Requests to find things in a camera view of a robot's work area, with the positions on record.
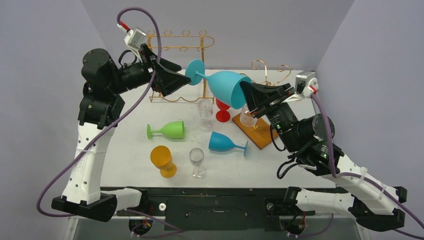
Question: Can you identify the tall gold wire glass rack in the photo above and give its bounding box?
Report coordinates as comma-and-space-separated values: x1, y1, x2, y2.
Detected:
146, 29, 215, 104

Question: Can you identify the orange plastic goblet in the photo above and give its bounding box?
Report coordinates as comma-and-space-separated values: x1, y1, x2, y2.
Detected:
150, 145, 177, 178

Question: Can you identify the aluminium table frame rail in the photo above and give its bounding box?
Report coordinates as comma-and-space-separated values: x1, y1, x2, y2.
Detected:
304, 70, 368, 218

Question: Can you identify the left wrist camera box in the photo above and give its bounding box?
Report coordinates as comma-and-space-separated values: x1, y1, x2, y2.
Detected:
117, 21, 147, 51

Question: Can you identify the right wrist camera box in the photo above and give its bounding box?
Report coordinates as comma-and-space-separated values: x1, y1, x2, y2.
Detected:
283, 71, 319, 103

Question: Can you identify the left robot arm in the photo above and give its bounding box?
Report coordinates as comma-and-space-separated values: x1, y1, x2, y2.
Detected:
51, 48, 191, 222

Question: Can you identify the gold hook rack wooden base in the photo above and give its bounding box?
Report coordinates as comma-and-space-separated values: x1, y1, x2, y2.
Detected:
231, 59, 292, 151

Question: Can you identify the clear glass near red goblet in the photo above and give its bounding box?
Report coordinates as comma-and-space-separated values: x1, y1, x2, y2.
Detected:
198, 99, 213, 131

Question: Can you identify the red plastic goblet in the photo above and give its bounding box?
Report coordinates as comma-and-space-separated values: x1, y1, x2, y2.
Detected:
215, 99, 231, 123

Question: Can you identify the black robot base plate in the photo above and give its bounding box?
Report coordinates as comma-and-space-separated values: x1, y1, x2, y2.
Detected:
117, 187, 304, 232

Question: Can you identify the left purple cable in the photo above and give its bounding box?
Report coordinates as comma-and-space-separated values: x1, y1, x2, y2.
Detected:
36, 6, 185, 239

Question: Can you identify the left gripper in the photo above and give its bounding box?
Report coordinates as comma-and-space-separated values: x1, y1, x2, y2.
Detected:
108, 43, 191, 96

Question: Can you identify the green plastic goblet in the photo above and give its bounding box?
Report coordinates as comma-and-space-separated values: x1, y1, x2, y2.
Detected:
146, 120, 185, 140

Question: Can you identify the small clear front wine glass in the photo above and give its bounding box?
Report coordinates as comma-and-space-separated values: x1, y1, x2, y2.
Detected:
189, 148, 208, 181

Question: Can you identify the clear patterned wine glass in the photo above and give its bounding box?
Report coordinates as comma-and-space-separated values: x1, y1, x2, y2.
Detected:
239, 104, 258, 128

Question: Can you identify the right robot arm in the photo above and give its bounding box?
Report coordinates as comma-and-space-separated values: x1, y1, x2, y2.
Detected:
240, 81, 407, 232

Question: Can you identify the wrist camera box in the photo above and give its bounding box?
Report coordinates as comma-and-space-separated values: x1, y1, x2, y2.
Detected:
283, 71, 319, 103
117, 21, 147, 51

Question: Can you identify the blue plastic goblet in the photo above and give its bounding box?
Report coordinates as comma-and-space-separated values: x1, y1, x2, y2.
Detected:
185, 59, 252, 110
208, 131, 248, 157

